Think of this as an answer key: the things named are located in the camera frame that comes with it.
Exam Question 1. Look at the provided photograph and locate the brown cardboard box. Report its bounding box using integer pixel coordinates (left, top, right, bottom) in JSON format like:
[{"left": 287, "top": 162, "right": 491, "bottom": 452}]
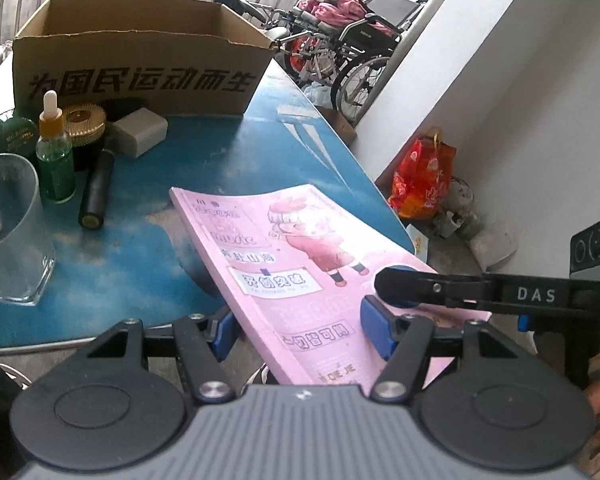
[{"left": 11, "top": 0, "right": 278, "bottom": 117}]

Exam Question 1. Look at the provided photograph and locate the dark green round jar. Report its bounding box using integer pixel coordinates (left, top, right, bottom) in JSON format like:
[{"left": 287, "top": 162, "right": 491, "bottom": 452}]
[{"left": 0, "top": 110, "right": 40, "bottom": 157}]

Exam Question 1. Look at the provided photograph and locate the green glass dropper bottle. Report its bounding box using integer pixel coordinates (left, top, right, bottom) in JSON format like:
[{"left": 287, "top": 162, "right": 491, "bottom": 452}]
[{"left": 35, "top": 90, "right": 77, "bottom": 204}]

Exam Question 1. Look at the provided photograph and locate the white power adapter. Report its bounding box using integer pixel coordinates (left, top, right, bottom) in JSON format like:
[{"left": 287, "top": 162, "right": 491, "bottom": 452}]
[{"left": 111, "top": 107, "right": 170, "bottom": 161}]

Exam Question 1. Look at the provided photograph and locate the small brown floor box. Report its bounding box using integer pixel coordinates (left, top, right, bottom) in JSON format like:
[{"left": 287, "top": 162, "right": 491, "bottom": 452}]
[{"left": 325, "top": 107, "right": 358, "bottom": 143}]

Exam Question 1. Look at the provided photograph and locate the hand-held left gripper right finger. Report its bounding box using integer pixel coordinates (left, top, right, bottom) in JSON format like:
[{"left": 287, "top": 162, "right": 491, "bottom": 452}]
[{"left": 360, "top": 296, "right": 527, "bottom": 405}]

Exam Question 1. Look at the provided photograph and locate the pink clothes pile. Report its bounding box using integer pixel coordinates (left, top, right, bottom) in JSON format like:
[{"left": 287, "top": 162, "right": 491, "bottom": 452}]
[{"left": 297, "top": 0, "right": 406, "bottom": 36}]

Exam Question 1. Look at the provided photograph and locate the pink book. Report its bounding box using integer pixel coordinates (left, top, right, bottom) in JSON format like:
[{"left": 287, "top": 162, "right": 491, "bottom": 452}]
[{"left": 169, "top": 184, "right": 492, "bottom": 386}]

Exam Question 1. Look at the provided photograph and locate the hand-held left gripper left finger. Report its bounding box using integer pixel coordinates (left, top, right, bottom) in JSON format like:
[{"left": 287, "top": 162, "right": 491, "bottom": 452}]
[{"left": 82, "top": 309, "right": 238, "bottom": 406}]

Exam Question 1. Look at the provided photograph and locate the gold lid black jar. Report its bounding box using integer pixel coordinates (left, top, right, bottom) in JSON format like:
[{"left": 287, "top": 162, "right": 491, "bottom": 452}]
[{"left": 60, "top": 104, "right": 112, "bottom": 171}]

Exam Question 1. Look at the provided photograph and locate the white plastic bag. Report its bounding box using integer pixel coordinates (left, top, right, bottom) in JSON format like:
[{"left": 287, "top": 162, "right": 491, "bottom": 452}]
[{"left": 432, "top": 175, "right": 520, "bottom": 267}]

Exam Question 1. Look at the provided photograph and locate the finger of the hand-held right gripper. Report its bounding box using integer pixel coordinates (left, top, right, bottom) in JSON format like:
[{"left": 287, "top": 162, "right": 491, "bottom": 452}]
[{"left": 374, "top": 266, "right": 502, "bottom": 310}]

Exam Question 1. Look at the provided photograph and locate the black tube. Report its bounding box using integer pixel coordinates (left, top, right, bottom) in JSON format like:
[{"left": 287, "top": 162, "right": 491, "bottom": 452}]
[{"left": 78, "top": 147, "right": 117, "bottom": 232}]

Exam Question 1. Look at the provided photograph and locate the person's black right shoe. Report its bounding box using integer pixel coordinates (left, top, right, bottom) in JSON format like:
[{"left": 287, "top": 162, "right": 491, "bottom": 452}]
[{"left": 245, "top": 364, "right": 281, "bottom": 386}]

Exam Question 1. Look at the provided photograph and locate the clear glass cup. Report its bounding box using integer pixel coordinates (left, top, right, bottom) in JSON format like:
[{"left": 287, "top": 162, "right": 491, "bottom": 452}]
[{"left": 0, "top": 154, "right": 57, "bottom": 307}]

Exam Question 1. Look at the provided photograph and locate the red gift bag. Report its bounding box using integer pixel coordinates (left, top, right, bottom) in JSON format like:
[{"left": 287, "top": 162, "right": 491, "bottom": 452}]
[{"left": 387, "top": 127, "right": 458, "bottom": 220}]

